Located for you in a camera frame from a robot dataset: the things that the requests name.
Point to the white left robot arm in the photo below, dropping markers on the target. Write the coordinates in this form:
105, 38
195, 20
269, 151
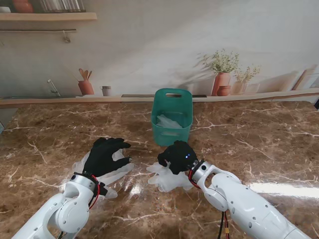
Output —
64, 209

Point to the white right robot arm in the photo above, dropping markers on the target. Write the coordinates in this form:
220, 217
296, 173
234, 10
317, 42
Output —
244, 199

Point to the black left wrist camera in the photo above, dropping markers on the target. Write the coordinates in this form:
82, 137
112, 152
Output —
104, 190

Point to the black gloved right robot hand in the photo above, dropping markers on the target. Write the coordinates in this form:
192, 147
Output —
179, 156

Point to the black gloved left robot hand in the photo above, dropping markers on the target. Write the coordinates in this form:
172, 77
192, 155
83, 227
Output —
102, 159

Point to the green plastic basket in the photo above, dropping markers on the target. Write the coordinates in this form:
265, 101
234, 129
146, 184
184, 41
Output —
172, 134

